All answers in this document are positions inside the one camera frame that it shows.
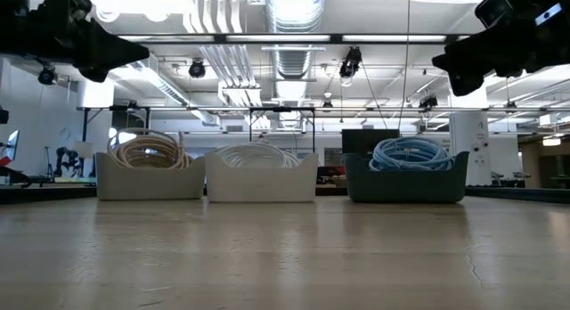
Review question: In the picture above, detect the beige plastic bin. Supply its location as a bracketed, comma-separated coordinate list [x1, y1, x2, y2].
[94, 151, 207, 201]

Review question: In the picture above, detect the black aluminium table frame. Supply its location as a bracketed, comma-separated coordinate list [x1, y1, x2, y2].
[0, 184, 570, 205]

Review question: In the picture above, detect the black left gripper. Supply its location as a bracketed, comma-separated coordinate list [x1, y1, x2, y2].
[26, 0, 151, 85]

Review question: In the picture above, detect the white lampshade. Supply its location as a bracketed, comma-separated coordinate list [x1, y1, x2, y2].
[70, 141, 94, 159]

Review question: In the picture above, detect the white room column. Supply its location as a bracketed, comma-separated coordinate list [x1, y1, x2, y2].
[448, 89, 491, 186]

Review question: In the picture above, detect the background computer monitor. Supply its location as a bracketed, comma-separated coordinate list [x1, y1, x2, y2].
[3, 129, 21, 167]

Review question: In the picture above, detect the black background rig frame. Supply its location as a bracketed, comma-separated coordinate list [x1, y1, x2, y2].
[77, 104, 317, 156]

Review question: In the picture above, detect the black overhead camera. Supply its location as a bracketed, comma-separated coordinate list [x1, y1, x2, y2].
[338, 45, 362, 78]

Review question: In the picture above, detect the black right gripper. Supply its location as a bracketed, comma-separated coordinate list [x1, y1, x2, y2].
[430, 0, 547, 98]

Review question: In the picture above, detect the light blue cable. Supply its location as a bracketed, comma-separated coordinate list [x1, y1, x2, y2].
[376, 135, 446, 158]
[368, 147, 456, 168]
[371, 156, 455, 172]

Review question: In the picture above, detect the black background monitor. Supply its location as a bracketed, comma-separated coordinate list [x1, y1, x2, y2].
[341, 128, 401, 156]

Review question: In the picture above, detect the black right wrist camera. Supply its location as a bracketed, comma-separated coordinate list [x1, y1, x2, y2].
[474, 0, 517, 29]

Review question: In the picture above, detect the dark green plastic bin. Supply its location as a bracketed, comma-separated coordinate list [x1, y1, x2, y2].
[341, 150, 470, 204]

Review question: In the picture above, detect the white plastic bin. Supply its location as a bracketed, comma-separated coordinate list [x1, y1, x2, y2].
[205, 151, 320, 204]

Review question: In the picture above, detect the silver ceiling air duct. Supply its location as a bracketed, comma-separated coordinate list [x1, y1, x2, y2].
[262, 0, 326, 79]

